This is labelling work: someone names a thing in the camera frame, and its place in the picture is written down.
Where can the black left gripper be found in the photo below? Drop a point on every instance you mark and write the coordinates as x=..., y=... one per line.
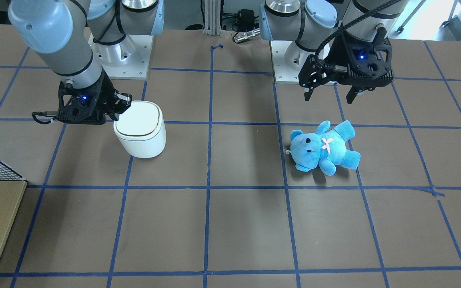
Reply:
x=339, y=53

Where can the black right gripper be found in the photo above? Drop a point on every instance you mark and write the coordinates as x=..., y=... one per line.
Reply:
x=105, y=94

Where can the white trash can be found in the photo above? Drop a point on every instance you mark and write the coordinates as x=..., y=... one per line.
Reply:
x=141, y=129

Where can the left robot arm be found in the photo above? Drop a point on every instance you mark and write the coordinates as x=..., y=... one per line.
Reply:
x=314, y=24

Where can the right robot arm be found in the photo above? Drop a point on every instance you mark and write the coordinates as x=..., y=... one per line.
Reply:
x=78, y=40

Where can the blue teddy bear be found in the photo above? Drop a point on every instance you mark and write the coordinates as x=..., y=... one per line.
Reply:
x=325, y=148

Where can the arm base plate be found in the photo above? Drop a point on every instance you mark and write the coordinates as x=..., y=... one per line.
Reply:
x=127, y=60
x=288, y=60

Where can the aluminium frame post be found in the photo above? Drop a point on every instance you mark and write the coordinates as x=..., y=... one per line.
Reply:
x=212, y=17

